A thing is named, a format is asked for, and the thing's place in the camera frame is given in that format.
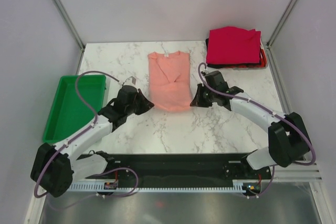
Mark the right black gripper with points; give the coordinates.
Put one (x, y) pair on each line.
(198, 101)

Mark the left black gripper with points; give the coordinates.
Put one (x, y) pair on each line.
(146, 104)

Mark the pink t shirt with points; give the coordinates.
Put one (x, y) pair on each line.
(169, 81)

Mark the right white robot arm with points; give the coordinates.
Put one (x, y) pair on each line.
(288, 139)

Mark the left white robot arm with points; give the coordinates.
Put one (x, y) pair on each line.
(57, 166)

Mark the folded red t shirt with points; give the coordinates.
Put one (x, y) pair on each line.
(231, 31)

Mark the green plastic tray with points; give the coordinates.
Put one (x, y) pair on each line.
(68, 113)

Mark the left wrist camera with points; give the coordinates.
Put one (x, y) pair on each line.
(130, 81)

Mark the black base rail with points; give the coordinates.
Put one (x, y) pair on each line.
(180, 170)

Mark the white slotted cable duct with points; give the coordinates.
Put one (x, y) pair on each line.
(103, 186)

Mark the left aluminium frame post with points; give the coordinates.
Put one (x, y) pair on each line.
(68, 22)

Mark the aluminium frame post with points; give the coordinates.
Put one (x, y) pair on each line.
(288, 10)
(68, 22)

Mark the right aluminium frame post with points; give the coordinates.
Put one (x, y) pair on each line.
(288, 10)

